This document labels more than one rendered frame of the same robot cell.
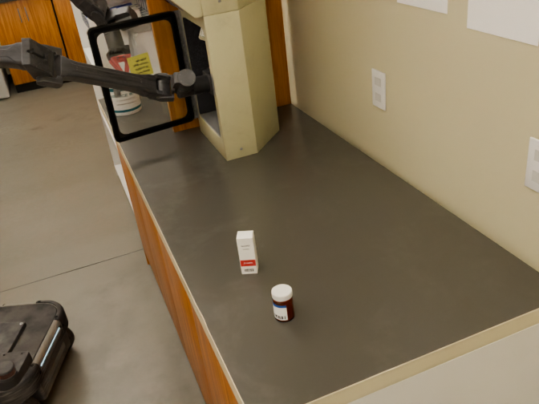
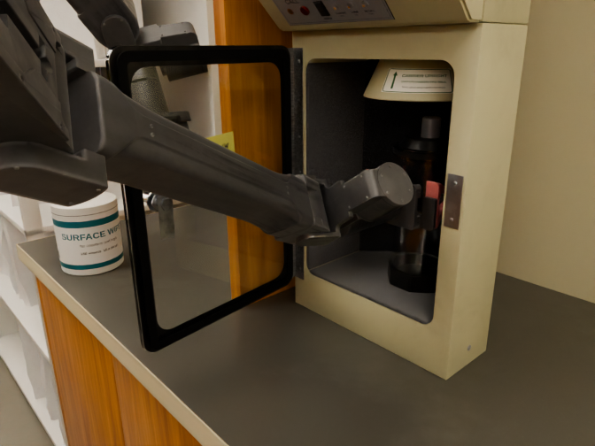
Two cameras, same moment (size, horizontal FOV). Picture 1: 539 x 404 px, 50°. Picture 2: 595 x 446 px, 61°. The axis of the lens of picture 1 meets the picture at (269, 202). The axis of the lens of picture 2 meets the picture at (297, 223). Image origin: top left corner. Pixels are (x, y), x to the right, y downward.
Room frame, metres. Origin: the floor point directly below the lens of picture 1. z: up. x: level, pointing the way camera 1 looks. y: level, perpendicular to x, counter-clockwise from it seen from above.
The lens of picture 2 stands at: (1.28, 0.55, 1.38)
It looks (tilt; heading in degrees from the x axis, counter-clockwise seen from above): 19 degrees down; 337
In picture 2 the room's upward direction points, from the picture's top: 1 degrees counter-clockwise
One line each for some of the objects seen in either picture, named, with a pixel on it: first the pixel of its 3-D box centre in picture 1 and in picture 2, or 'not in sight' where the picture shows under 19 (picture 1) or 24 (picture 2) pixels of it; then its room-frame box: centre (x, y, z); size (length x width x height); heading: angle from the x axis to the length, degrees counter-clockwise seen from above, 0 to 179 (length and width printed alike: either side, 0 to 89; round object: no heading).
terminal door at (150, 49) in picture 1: (144, 78); (220, 191); (1.98, 0.37, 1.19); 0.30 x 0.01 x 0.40; 116
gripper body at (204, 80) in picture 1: (202, 84); (377, 203); (1.88, 0.17, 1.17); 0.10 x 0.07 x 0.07; 18
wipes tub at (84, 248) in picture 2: not in sight; (88, 232); (2.41, 0.56, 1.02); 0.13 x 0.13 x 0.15
